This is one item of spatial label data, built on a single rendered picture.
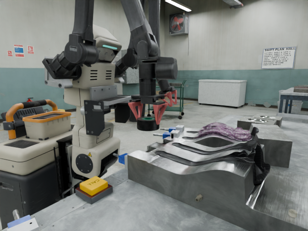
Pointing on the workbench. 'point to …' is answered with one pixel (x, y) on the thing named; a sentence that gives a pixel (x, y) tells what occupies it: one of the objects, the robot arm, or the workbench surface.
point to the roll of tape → (147, 123)
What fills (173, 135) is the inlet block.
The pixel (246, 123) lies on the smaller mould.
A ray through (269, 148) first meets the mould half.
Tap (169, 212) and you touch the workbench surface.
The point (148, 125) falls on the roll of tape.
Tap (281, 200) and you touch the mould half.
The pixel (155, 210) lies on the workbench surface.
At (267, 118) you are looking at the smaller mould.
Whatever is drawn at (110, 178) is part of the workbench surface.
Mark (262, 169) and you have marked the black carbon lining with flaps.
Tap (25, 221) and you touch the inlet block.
